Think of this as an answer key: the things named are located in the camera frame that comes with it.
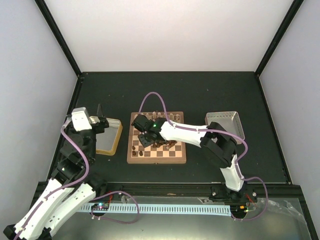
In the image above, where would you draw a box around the gold rimmed metal tray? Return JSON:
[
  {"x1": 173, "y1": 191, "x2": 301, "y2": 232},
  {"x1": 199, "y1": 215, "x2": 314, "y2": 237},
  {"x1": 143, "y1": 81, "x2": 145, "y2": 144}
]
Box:
[{"x1": 96, "y1": 118, "x2": 123, "y2": 156}]

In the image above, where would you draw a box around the black rail base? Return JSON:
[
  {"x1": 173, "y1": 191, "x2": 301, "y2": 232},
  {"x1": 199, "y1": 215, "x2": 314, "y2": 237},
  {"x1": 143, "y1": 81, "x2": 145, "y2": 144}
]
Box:
[{"x1": 37, "y1": 181, "x2": 303, "y2": 201}]

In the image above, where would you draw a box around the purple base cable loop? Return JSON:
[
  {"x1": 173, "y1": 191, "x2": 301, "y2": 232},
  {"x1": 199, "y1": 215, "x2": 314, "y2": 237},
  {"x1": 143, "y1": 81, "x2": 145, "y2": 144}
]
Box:
[{"x1": 90, "y1": 190, "x2": 140, "y2": 224}]

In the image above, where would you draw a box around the row of white chess pieces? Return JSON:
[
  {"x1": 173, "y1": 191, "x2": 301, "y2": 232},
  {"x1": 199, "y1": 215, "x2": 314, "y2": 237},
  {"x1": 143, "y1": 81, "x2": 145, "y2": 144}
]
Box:
[{"x1": 141, "y1": 111, "x2": 184, "y2": 123}]

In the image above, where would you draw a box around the light blue cable duct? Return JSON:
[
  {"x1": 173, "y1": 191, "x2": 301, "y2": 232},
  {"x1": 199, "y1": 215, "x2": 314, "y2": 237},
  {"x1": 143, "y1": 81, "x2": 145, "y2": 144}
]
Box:
[{"x1": 78, "y1": 203, "x2": 232, "y2": 217}]

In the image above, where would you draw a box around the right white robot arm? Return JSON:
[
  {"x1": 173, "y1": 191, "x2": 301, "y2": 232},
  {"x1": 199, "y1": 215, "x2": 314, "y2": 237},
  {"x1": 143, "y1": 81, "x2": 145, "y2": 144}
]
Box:
[{"x1": 131, "y1": 113, "x2": 246, "y2": 202}]

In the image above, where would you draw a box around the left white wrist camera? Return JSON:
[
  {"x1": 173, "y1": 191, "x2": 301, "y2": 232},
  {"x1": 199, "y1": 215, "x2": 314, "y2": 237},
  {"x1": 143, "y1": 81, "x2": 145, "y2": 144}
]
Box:
[{"x1": 71, "y1": 107, "x2": 92, "y2": 132}]

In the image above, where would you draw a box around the small circuit board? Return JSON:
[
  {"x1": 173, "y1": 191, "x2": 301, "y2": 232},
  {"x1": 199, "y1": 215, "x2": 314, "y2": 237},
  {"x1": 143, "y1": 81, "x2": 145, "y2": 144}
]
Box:
[{"x1": 91, "y1": 202, "x2": 109, "y2": 212}]

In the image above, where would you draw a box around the wooden chess board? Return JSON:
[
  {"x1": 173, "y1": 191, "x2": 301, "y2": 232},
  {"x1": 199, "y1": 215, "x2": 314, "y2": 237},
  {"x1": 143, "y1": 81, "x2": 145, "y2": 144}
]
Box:
[{"x1": 127, "y1": 115, "x2": 187, "y2": 164}]

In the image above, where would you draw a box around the pile of dark chess pieces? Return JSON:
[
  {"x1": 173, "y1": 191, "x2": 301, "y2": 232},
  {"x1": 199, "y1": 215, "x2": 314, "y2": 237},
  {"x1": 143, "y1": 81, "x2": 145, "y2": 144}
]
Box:
[{"x1": 152, "y1": 140, "x2": 177, "y2": 150}]

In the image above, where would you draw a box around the pink rimmed metal tray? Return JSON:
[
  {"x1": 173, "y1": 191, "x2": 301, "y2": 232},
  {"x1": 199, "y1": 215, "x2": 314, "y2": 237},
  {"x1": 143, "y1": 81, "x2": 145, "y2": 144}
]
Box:
[{"x1": 204, "y1": 111, "x2": 246, "y2": 145}]

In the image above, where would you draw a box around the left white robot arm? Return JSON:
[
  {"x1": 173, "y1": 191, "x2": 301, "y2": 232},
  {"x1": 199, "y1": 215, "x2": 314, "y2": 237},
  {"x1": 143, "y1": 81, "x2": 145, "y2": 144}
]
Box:
[{"x1": 3, "y1": 106, "x2": 109, "y2": 240}]

